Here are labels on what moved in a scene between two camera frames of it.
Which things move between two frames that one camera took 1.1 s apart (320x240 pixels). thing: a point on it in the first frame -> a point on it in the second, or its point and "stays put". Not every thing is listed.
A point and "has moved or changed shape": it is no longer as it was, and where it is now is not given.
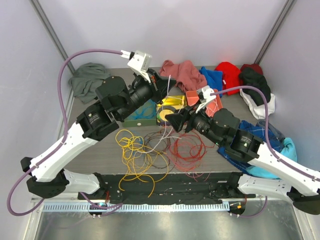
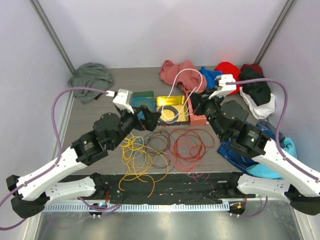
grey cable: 163,108 stays put
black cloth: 249,77 stays put
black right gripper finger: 176,120 -> 208,91
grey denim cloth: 278,135 stays put
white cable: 164,134 has moved or changed shape
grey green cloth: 86,79 stays put
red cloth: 231,75 stays put
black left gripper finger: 164,84 -> 150,118
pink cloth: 185,74 stays put
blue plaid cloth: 258,130 stays put
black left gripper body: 140,93 -> 129,121
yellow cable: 143,163 stays put
